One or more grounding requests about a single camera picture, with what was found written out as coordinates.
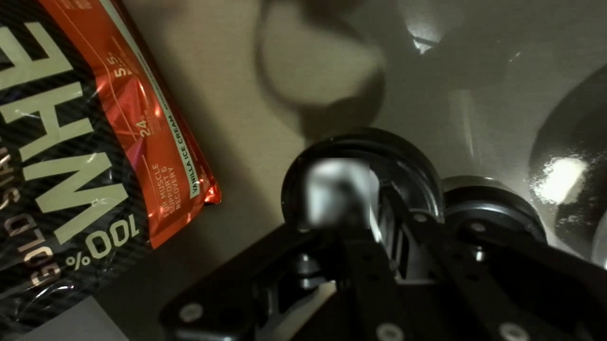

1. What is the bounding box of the black red whey protein bag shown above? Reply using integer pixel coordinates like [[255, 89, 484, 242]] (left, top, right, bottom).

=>
[[0, 0, 224, 337]]

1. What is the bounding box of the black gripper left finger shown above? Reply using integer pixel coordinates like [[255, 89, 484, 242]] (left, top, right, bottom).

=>
[[158, 180, 406, 341]]

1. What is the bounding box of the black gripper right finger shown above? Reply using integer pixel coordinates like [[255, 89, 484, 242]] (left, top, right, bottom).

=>
[[378, 182, 607, 341]]

